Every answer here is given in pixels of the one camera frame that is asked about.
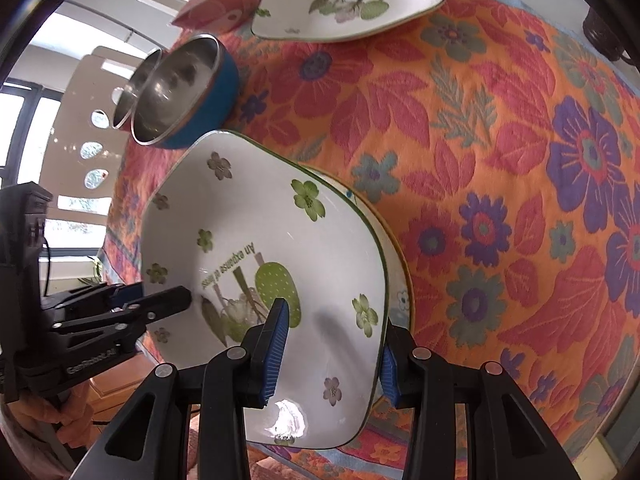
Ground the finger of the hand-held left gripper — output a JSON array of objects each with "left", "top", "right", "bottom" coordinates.
[
  {"left": 42, "top": 282, "right": 145, "bottom": 318},
  {"left": 47, "top": 286, "right": 193, "bottom": 361}
]

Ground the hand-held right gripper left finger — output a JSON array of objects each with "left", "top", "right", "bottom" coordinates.
[{"left": 75, "top": 299, "right": 291, "bottom": 480}]

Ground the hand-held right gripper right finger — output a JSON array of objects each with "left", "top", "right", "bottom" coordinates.
[{"left": 380, "top": 325, "right": 581, "bottom": 480}]

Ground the white floral square plate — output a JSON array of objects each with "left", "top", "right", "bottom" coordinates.
[
  {"left": 141, "top": 130, "right": 390, "bottom": 450},
  {"left": 250, "top": 0, "right": 446, "bottom": 43}
]

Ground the red steel bowl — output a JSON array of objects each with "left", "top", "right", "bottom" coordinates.
[{"left": 112, "top": 47, "right": 166, "bottom": 133}]

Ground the blue steel bowl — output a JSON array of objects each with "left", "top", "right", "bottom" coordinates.
[{"left": 130, "top": 34, "right": 240, "bottom": 150}]

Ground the person's left hand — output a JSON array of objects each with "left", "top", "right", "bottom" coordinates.
[{"left": 15, "top": 390, "right": 96, "bottom": 461}]

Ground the white plate blue rim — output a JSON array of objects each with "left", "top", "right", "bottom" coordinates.
[{"left": 300, "top": 164, "right": 415, "bottom": 333}]

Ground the window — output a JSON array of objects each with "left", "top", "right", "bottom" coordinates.
[{"left": 0, "top": 77, "right": 108, "bottom": 306}]

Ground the beige chair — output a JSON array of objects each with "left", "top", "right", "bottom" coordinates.
[{"left": 40, "top": 45, "right": 166, "bottom": 261}]

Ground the orange floral tablecloth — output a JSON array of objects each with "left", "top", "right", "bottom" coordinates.
[{"left": 102, "top": 0, "right": 640, "bottom": 476}]

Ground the dark object with cable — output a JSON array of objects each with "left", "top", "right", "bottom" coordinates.
[{"left": 582, "top": 7, "right": 633, "bottom": 66}]

